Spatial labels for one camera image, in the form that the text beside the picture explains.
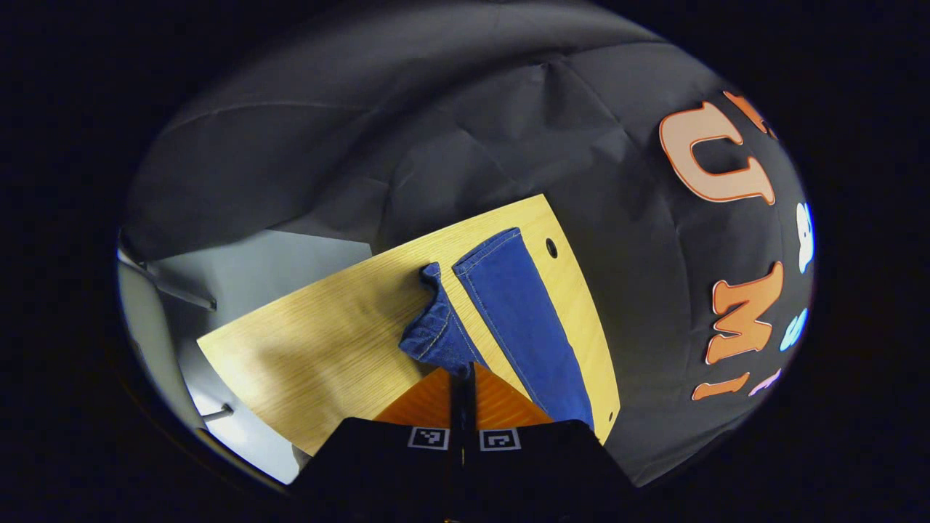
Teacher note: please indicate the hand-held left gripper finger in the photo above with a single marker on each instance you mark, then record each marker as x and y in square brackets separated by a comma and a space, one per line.
[470, 414]
[456, 414]

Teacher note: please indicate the grey metal bar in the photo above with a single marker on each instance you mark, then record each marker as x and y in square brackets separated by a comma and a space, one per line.
[218, 412]

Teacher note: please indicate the black backdrop cloth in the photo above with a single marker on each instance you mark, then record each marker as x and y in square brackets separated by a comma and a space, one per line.
[436, 131]

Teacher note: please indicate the blue denim jeans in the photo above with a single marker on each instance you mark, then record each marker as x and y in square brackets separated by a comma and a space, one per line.
[516, 312]

